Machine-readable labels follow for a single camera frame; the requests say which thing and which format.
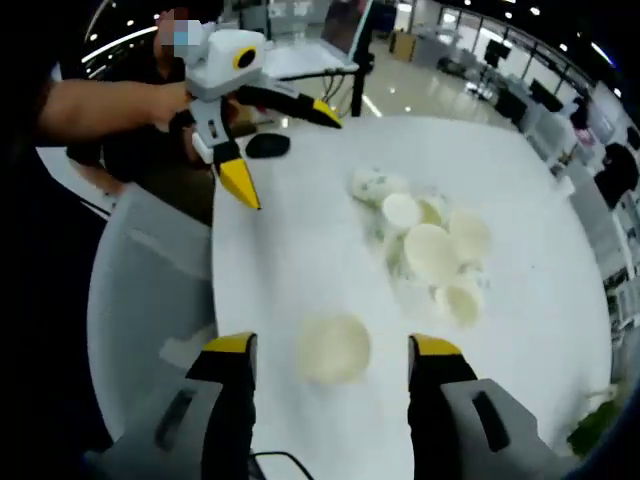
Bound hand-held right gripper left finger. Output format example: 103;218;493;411
84;330;261;480

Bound clear acrylic panel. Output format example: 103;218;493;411
319;0;375;69

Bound black cable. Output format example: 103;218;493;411
248;451;314;480

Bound person's left hand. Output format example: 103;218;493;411
149;82;194;132

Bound green potted plant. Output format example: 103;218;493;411
567;384;626;459

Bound pile of paper cups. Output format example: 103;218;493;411
349;167;494;329

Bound black office chair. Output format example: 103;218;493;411
594;142;640;211

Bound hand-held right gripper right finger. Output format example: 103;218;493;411
407;333;566;480

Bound black computer mouse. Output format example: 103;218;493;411
246;133;292;160

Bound grey office chair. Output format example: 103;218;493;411
87;184;221;441

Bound black stand pole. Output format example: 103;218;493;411
349;47;377;119

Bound black monitor on stand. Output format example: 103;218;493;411
485;38;514;69

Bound brown cardboard box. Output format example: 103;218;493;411
388;30;419;64

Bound group of ceiling spotlights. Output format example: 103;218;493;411
502;4;624;99

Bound white side desk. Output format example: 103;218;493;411
262;39;361;84

